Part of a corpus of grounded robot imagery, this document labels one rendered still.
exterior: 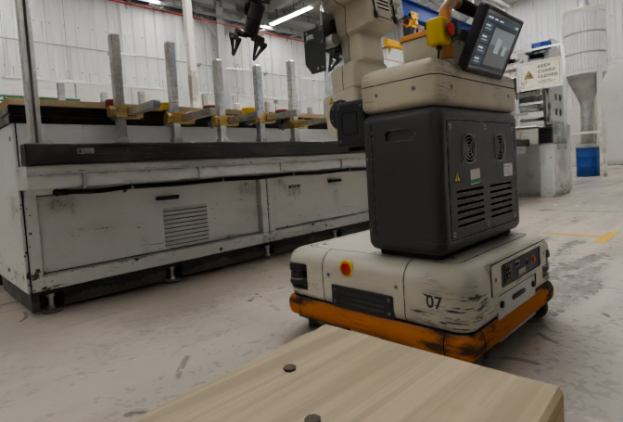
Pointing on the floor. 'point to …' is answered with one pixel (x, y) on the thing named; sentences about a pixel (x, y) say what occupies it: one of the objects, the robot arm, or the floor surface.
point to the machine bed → (155, 212)
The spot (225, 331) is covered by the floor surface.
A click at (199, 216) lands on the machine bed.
